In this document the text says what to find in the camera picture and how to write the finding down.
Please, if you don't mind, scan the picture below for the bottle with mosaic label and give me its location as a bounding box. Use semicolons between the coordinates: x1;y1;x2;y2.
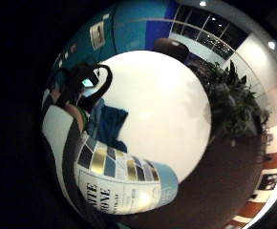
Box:
73;133;180;216

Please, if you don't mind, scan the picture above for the dark chair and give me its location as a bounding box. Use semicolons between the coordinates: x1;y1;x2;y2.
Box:
152;37;191;64

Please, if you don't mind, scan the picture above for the green potted plant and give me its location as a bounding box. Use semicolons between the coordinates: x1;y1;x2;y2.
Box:
199;60;270;141

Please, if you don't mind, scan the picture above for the dark window row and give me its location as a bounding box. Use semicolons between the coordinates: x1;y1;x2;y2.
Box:
170;4;249;60

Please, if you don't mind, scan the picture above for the black cable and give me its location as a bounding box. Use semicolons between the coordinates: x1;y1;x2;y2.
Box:
79;63;114;111

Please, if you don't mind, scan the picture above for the white wall poster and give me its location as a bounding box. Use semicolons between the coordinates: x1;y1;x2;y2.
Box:
89;20;107;51

